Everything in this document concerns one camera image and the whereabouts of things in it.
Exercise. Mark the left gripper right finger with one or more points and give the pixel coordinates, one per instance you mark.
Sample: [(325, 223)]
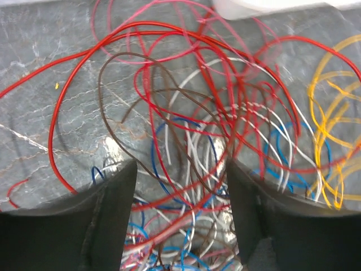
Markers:
[(304, 234)]

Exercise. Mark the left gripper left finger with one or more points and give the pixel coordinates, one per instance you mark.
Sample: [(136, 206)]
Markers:
[(85, 231)]

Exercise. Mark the middle white plastic basket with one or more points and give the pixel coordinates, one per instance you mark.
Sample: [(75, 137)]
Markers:
[(240, 9)]

